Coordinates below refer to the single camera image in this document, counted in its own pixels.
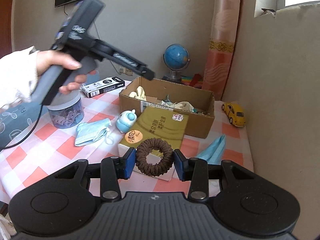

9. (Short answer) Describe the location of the gold tissue paper pack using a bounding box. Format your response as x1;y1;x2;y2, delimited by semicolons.
117;106;189;182

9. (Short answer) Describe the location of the yellow toy car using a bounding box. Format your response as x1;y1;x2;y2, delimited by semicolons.
221;102;246;128

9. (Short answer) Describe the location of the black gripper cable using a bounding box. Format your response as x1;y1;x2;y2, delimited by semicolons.
0;103;43;152

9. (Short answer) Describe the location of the clear jar white lid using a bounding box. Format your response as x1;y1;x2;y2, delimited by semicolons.
47;90;84;129

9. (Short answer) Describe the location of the beige wall socket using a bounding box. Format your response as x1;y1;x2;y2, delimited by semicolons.
125;68;133;76

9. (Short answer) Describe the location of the person's left hand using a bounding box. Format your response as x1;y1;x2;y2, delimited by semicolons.
35;50;87;94

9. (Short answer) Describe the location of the rainbow pop toy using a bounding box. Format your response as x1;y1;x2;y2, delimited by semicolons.
181;74;203;89

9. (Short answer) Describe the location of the orange pink curtain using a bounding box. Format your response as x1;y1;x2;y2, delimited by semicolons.
202;0;240;100

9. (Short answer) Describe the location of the black white pen box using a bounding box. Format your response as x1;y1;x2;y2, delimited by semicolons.
81;76;125;98

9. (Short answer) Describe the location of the cream hair scrunchie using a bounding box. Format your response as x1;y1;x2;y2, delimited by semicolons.
129;86;146;101

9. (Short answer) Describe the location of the blue face mask stack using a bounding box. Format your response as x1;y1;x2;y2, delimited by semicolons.
74;118;114;147

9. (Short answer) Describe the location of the blue desk globe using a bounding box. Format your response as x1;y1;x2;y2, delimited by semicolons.
162;44;190;83

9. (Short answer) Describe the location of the checkered orange white tablecloth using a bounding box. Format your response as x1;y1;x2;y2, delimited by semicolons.
0;80;254;205

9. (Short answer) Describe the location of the brown cardboard box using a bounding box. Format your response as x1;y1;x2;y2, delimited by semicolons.
119;77;215;139

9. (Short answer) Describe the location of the cream embroidered sachet pouch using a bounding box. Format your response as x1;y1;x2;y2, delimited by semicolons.
161;101;195;112

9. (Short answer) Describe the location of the folded blue face mask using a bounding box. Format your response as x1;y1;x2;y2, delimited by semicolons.
196;134;226;165

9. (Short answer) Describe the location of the blue white plush toy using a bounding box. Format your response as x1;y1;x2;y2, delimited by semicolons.
116;109;137;133

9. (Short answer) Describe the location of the blue floral sofa cover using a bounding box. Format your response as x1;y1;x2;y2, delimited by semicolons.
1;103;48;150

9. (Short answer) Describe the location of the brown hair scrunchie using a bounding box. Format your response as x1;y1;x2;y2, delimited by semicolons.
136;138;174;177

